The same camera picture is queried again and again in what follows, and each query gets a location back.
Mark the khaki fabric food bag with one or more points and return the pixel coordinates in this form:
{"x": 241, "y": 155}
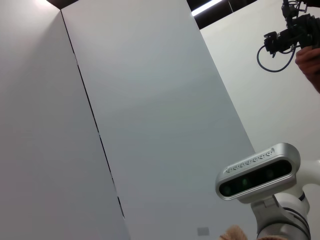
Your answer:
{"x": 233, "y": 233}

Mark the small grey wall sticker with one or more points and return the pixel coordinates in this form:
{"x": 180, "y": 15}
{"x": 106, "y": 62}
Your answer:
{"x": 203, "y": 231}

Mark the person's bare hand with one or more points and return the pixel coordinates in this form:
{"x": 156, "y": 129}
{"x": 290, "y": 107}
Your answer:
{"x": 310, "y": 65}

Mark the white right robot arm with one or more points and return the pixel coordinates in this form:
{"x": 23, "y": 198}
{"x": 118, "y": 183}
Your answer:
{"x": 280, "y": 220}

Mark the white ceiling light strip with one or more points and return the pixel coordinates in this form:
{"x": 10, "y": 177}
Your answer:
{"x": 205, "y": 7}

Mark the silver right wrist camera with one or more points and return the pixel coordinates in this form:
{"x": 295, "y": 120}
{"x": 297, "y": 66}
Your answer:
{"x": 257, "y": 175}

